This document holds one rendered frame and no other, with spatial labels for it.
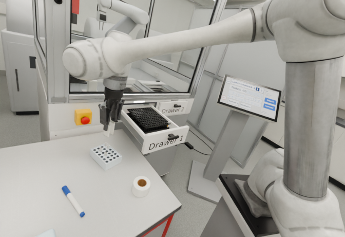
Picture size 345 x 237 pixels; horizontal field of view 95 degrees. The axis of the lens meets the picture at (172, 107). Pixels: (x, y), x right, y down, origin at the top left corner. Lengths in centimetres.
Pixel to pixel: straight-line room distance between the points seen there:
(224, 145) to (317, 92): 137
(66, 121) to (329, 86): 99
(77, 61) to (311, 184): 67
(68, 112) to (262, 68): 213
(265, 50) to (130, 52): 209
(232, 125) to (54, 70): 143
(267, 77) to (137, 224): 208
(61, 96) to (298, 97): 89
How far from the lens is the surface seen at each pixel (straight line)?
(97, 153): 83
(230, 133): 169
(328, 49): 44
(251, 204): 87
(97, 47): 48
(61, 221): 69
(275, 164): 78
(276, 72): 230
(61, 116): 94
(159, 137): 80
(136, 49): 46
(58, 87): 88
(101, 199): 71
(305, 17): 40
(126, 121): 94
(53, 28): 82
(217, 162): 187
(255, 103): 157
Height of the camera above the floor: 134
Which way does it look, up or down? 22 degrees down
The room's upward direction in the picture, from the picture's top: 16 degrees clockwise
